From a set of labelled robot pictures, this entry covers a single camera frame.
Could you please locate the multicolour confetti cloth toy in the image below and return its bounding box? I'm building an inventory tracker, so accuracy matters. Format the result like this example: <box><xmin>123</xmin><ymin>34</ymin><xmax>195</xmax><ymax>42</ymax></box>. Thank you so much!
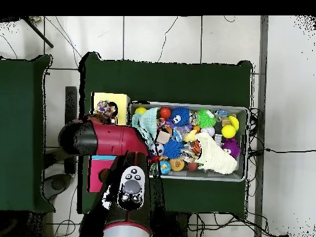
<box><xmin>96</xmin><ymin>101</ymin><xmax>119</xmax><ymax>119</ymax></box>

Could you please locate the wooden box with three holes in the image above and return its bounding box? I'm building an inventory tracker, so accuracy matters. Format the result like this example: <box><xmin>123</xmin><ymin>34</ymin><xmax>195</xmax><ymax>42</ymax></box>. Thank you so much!
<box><xmin>88</xmin><ymin>91</ymin><xmax>131</xmax><ymax>193</ymax></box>

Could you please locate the shallow clear mesh bin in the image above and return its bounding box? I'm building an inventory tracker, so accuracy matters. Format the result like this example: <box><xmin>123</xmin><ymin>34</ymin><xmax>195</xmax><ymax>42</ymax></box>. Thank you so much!
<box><xmin>126</xmin><ymin>101</ymin><xmax>250</xmax><ymax>183</ymax></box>

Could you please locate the mint green cloth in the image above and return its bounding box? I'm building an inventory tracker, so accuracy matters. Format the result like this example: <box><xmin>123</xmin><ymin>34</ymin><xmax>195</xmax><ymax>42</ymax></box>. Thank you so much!
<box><xmin>130</xmin><ymin>107</ymin><xmax>160</xmax><ymax>146</ymax></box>

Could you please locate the small soccer ball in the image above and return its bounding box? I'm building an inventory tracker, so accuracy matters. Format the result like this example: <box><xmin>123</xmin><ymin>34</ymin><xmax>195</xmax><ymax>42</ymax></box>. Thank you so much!
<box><xmin>152</xmin><ymin>143</ymin><xmax>165</xmax><ymax>156</ymax></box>

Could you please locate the orange ball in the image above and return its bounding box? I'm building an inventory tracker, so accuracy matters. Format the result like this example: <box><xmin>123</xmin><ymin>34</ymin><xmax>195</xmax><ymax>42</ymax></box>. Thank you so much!
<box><xmin>160</xmin><ymin>107</ymin><xmax>172</xmax><ymax>120</ymax></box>

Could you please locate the blue spiky rubber ball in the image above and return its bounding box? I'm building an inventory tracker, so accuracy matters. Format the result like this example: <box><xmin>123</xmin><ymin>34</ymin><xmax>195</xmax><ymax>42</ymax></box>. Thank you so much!
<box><xmin>162</xmin><ymin>139</ymin><xmax>185</xmax><ymax>160</ymax></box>

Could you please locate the globe print ball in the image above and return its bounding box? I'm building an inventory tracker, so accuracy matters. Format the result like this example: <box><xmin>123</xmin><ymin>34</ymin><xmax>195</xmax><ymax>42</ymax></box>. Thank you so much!
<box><xmin>159</xmin><ymin>160</ymin><xmax>172</xmax><ymax>175</ymax></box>

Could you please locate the green fuzzy toy with eyes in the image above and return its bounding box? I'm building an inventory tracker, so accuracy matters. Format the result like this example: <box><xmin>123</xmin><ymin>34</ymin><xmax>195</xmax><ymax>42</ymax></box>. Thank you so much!
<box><xmin>196</xmin><ymin>109</ymin><xmax>218</xmax><ymax>129</ymax></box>

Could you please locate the dark green table cloth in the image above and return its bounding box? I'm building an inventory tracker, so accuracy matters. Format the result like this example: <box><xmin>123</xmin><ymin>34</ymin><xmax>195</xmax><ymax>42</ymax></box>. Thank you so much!
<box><xmin>78</xmin><ymin>51</ymin><xmax>254</xmax><ymax>218</ymax></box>
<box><xmin>0</xmin><ymin>54</ymin><xmax>54</xmax><ymax>214</ymax></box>

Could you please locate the cream knitted cloth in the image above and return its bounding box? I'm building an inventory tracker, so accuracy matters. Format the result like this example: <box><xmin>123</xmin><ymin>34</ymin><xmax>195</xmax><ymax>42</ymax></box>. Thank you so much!
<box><xmin>194</xmin><ymin>132</ymin><xmax>239</xmax><ymax>175</ymax></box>

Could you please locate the purple spiky toy with eyes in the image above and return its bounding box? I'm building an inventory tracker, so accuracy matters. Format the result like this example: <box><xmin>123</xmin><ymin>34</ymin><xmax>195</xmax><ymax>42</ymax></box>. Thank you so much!
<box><xmin>222</xmin><ymin>138</ymin><xmax>242</xmax><ymax>158</ymax></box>

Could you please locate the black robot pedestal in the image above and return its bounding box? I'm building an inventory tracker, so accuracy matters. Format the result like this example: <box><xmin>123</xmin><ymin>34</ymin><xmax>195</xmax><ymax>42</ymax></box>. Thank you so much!
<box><xmin>154</xmin><ymin>211</ymin><xmax>194</xmax><ymax>237</ymax></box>

